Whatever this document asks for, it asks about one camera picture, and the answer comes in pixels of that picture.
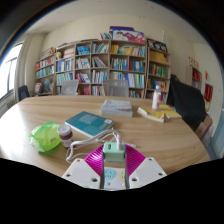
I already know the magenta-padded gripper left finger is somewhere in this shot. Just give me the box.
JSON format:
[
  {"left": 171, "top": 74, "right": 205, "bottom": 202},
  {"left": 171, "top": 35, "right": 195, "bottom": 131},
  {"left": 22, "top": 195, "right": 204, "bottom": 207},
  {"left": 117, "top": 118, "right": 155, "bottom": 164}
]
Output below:
[{"left": 61, "top": 144, "right": 106, "bottom": 190}]

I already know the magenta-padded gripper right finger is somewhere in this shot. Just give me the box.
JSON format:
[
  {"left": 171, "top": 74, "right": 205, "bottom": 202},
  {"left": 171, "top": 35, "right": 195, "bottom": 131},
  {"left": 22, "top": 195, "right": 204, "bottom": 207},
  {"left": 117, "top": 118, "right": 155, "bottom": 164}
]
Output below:
[{"left": 123, "top": 144, "right": 168, "bottom": 190}]

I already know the mint green charger block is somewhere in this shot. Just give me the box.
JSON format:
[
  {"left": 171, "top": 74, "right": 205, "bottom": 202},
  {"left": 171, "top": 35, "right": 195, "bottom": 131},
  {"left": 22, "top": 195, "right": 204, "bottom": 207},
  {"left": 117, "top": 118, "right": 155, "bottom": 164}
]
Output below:
[{"left": 102, "top": 141, "right": 127, "bottom": 164}]

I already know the white power strip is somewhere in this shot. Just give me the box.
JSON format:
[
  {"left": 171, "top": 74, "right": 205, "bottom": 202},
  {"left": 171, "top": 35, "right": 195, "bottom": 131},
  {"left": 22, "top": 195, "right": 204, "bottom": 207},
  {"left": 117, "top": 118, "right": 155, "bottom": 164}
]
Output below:
[{"left": 99, "top": 160, "right": 130, "bottom": 192}]

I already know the small jar with red label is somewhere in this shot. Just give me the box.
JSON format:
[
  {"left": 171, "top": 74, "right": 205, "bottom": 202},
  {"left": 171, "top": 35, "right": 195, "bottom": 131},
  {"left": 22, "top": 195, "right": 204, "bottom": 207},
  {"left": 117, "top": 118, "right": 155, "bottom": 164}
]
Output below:
[{"left": 56, "top": 124, "right": 74, "bottom": 149}]

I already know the teal book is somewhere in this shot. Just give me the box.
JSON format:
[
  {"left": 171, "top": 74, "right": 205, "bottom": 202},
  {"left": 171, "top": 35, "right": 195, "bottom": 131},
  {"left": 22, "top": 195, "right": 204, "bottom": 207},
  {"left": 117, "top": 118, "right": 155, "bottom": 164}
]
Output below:
[{"left": 64, "top": 110, "right": 116, "bottom": 138}]

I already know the green plastic bag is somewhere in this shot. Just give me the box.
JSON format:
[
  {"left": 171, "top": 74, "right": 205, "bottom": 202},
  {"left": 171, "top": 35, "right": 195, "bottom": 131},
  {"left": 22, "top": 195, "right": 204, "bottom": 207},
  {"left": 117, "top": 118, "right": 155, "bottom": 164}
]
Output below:
[{"left": 28, "top": 121, "right": 63, "bottom": 153}]

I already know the yellow book with white edge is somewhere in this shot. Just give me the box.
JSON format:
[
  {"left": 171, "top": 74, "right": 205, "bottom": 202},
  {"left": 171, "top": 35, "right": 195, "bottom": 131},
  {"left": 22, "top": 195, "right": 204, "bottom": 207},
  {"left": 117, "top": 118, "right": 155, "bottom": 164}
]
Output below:
[{"left": 136, "top": 105, "right": 166, "bottom": 124}]

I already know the flat yellow book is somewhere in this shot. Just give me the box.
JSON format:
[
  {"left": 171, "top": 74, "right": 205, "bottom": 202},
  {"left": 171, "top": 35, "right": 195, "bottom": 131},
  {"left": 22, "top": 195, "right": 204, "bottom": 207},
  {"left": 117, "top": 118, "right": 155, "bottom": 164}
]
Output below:
[{"left": 156, "top": 103, "right": 183, "bottom": 120}]

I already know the grey book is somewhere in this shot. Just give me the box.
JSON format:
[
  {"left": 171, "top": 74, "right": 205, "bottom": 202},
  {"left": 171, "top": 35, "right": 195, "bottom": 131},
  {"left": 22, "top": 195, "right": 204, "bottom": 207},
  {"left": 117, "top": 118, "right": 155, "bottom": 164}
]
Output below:
[{"left": 99, "top": 98, "right": 134, "bottom": 118}]

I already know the cardboard box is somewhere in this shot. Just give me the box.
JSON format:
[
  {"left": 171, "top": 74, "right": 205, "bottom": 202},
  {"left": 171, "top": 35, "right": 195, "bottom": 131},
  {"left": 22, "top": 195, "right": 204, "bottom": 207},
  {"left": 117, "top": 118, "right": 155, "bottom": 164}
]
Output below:
[{"left": 194, "top": 114, "right": 214, "bottom": 141}]

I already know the clear bottle with red label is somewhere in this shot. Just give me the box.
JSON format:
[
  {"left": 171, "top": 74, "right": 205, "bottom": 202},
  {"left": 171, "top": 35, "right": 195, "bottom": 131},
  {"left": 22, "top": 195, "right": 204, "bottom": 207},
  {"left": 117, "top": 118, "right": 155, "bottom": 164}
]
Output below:
[{"left": 151, "top": 84, "right": 162, "bottom": 111}]

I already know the black cloth cover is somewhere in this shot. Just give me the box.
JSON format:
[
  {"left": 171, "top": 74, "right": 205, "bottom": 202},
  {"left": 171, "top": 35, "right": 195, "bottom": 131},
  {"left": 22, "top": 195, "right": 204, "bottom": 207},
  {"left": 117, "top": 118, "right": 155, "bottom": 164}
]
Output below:
[{"left": 165, "top": 73, "right": 208, "bottom": 132}]

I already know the light grey chair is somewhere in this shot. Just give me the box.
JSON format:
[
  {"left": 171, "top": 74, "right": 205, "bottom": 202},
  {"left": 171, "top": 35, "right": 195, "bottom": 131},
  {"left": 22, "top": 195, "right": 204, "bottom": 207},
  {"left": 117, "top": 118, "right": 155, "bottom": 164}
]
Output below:
[{"left": 60, "top": 79, "right": 80, "bottom": 96}]

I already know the grey mesh chair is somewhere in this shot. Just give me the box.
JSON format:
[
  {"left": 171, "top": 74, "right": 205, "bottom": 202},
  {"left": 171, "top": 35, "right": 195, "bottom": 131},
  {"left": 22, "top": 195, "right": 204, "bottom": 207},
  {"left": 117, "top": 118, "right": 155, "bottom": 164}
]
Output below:
[{"left": 102, "top": 78, "right": 130, "bottom": 98}]

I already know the dark office chair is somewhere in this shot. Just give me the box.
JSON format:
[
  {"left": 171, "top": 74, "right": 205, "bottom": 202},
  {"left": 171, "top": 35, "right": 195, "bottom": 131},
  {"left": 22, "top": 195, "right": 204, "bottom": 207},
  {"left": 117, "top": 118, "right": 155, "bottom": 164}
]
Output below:
[{"left": 17, "top": 84, "right": 31, "bottom": 102}]

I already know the small wooden shelf unit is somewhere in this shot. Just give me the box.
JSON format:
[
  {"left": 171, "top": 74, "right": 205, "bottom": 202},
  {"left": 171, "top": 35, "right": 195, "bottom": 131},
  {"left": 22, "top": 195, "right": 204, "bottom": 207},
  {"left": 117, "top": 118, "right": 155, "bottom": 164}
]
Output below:
[{"left": 186, "top": 64, "right": 203, "bottom": 91}]

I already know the wooden bookshelf unit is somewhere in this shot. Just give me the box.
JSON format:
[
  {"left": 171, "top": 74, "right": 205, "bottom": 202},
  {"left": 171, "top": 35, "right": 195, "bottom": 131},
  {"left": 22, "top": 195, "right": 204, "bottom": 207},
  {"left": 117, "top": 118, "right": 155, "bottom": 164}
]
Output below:
[{"left": 34, "top": 25, "right": 173, "bottom": 101}]

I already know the window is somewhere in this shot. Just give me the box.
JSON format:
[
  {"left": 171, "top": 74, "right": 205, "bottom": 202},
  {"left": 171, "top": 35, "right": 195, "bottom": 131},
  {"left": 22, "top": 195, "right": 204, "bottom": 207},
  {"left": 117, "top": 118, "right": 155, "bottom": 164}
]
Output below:
[{"left": 0, "top": 42, "right": 24, "bottom": 101}]

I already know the thin white charger cable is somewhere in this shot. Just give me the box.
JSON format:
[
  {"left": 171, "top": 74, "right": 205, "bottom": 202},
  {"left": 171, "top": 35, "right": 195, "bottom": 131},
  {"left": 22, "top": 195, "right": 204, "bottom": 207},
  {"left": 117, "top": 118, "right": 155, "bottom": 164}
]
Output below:
[{"left": 65, "top": 129, "right": 138, "bottom": 164}]

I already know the red wall banner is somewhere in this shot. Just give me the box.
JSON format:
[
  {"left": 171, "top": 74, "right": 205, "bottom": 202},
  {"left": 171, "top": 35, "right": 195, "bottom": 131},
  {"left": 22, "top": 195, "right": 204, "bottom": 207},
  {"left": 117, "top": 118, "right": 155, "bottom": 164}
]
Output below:
[{"left": 203, "top": 83, "right": 214, "bottom": 104}]

